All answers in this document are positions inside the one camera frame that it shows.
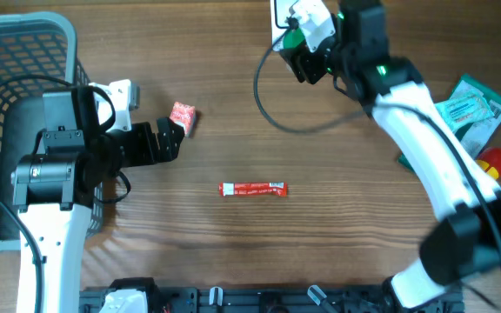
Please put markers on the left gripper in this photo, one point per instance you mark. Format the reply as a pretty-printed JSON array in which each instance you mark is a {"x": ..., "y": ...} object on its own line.
[{"x": 170, "y": 149}]

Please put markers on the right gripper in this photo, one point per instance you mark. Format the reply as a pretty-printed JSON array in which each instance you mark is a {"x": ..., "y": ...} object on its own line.
[{"x": 299, "y": 58}]

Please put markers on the orange snack packet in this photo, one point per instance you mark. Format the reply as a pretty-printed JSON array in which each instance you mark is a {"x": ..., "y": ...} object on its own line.
[{"x": 185, "y": 116}]

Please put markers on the green lid spice jar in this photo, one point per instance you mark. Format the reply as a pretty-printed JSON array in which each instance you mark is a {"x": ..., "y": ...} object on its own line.
[{"x": 292, "y": 39}]

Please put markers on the red snack bar wrapper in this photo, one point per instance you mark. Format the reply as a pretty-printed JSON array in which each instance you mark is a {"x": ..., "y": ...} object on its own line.
[{"x": 253, "y": 189}]

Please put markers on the mint wet wipes pack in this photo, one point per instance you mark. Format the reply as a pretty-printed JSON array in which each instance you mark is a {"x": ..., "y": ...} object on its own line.
[{"x": 460, "y": 111}]

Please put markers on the green 3M gloves package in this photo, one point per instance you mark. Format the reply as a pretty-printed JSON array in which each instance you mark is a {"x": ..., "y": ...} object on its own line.
[{"x": 475, "y": 136}]

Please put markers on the red sauce bottle green cap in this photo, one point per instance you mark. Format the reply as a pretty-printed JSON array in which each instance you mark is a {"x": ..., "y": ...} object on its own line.
[{"x": 489, "y": 161}]

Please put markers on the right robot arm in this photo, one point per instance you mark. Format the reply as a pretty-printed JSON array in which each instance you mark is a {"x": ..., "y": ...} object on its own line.
[{"x": 352, "y": 46}]

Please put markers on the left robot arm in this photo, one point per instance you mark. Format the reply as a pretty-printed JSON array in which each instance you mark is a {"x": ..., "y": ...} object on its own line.
[{"x": 55, "y": 187}]

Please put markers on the white barcode scanner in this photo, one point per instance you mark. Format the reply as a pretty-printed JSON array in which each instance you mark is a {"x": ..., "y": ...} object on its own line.
[{"x": 280, "y": 11}]

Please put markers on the grey plastic mesh basket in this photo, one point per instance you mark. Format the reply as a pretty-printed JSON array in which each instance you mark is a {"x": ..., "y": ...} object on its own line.
[{"x": 35, "y": 48}]

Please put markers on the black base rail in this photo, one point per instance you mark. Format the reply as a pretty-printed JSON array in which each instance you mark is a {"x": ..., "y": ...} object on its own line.
[{"x": 354, "y": 298}]

